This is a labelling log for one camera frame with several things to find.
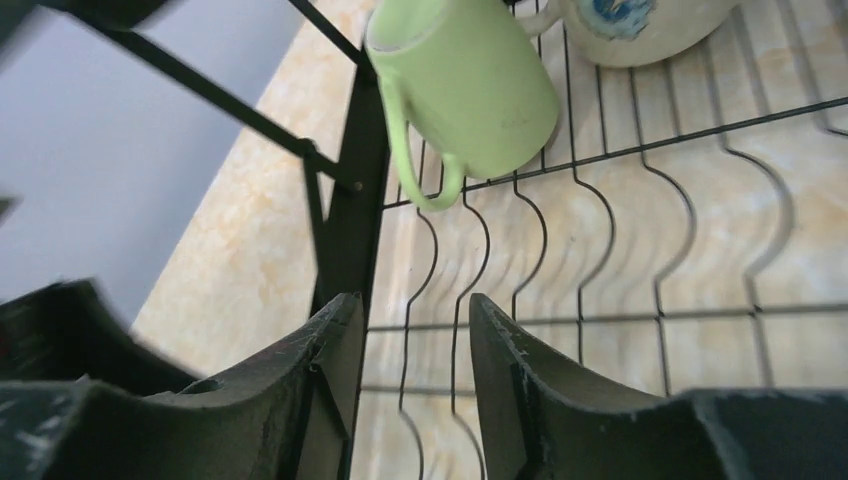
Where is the green white mug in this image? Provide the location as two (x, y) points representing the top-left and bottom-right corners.
(365, 1), (560, 211)

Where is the beige mug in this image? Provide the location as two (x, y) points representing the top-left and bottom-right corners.
(518, 0), (739, 68)

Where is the black wire dish rack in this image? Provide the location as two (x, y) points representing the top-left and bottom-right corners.
(39, 0), (848, 480)

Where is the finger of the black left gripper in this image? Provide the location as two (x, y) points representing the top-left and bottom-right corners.
(1, 280), (198, 396)

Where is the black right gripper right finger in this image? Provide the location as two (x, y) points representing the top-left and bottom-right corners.
(469, 293), (847, 479)

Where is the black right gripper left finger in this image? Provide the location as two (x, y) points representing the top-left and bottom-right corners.
(1, 294), (363, 479)

